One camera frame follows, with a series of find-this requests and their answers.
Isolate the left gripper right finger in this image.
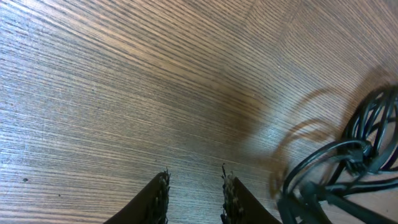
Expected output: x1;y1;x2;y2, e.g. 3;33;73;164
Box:
220;165;281;224

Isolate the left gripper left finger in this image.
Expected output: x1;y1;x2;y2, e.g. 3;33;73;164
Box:
104;169;170;224

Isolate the black cable bundle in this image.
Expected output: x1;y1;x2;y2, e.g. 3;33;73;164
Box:
275;85;398;224

